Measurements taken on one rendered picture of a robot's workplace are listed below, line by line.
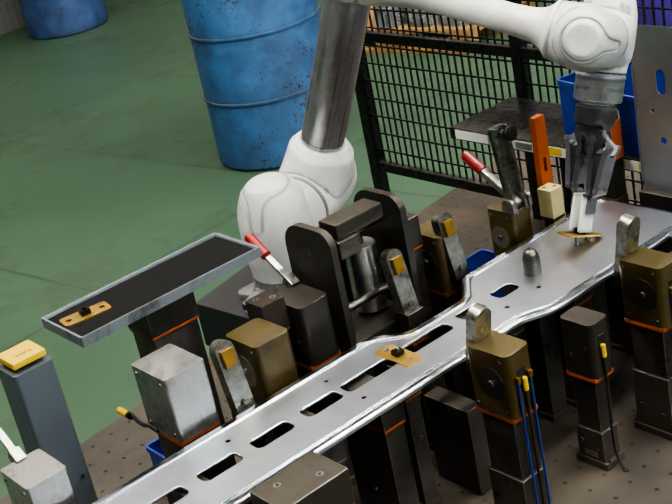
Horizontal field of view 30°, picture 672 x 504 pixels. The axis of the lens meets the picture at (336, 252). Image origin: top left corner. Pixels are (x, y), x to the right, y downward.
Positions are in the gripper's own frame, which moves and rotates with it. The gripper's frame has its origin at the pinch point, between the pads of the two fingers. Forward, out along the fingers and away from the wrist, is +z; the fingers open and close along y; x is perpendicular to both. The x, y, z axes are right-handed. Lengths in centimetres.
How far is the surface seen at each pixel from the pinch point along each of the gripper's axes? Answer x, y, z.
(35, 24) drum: 144, -794, 21
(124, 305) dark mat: -82, -18, 18
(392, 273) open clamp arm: -36.5, -6.7, 11.7
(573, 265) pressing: -6.1, 6.2, 8.4
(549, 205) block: 2.3, -11.9, 1.2
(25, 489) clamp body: -105, 6, 38
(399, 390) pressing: -49, 17, 24
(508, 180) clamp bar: -8.1, -12.6, -3.7
